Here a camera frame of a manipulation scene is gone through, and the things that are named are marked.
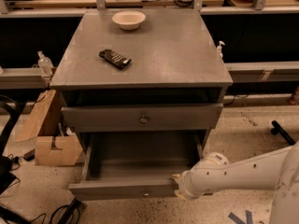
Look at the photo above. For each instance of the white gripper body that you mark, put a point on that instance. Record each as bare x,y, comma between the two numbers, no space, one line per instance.
183,185

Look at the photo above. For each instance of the grey drawer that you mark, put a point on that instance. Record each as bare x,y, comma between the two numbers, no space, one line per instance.
130,118
132,165

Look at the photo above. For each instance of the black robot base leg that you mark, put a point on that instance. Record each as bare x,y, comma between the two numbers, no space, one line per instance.
278,129

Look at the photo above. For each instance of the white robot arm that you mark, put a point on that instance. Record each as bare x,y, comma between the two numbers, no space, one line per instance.
276,170

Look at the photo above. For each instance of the grey top drawer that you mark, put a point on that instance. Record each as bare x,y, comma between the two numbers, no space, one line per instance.
130,118

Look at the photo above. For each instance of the grey wooden drawer cabinet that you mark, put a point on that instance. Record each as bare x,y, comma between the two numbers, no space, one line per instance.
173,62

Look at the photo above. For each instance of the black power strip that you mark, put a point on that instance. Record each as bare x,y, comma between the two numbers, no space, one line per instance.
72,214

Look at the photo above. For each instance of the brown cardboard box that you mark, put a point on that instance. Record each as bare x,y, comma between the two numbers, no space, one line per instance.
42,127

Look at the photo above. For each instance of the white pump bottle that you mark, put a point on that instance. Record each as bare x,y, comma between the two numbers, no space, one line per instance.
219,48

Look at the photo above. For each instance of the orange bottle on floor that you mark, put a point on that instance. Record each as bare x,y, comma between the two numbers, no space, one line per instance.
294,99

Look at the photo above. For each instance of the black snack bar packet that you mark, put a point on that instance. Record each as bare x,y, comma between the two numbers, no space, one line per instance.
114,58

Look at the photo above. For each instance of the white paper bowl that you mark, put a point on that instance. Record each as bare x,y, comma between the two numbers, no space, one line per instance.
129,20

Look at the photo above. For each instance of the clear plastic bottle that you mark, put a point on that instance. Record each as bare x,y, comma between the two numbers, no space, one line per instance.
45,64

